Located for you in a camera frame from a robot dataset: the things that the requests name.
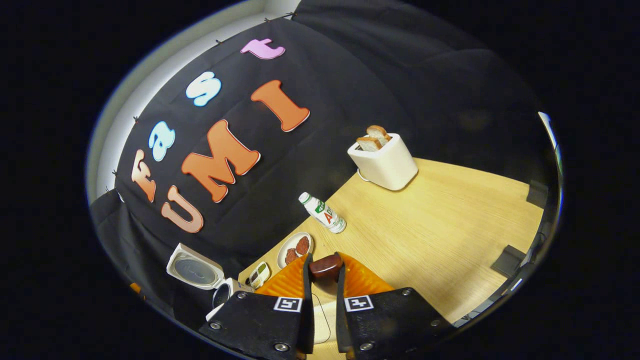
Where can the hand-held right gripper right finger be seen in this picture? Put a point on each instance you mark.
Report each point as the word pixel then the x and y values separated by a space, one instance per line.
pixel 385 320

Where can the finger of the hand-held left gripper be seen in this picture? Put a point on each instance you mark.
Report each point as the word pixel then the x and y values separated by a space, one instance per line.
pixel 135 288

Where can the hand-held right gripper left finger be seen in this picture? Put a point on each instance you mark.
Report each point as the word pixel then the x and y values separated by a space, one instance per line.
pixel 260 325

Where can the white rice cooker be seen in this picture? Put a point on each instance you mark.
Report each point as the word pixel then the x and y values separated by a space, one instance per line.
pixel 195 267

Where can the brown wooden spoon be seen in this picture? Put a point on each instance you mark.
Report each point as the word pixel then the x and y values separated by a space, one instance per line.
pixel 325 266

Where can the divided grain dish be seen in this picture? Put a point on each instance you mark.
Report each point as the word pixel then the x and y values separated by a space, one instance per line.
pixel 259 276

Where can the red meat piece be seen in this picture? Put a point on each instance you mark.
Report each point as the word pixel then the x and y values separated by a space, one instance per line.
pixel 302 245
pixel 291 256

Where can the white round plate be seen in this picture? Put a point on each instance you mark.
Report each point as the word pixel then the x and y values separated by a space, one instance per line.
pixel 290 245

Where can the white drink bottle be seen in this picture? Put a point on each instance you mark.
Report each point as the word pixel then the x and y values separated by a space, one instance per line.
pixel 325 215

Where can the black table clamp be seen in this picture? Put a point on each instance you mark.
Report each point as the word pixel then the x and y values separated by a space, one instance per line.
pixel 537 194
pixel 507 261

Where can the white toaster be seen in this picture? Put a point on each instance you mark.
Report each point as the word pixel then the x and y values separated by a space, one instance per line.
pixel 387 162

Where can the toasted bread slice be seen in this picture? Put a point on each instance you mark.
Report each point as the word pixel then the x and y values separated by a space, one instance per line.
pixel 370 144
pixel 378 132

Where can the black backdrop cloth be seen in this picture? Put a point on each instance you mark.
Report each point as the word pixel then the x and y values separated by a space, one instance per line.
pixel 350 90

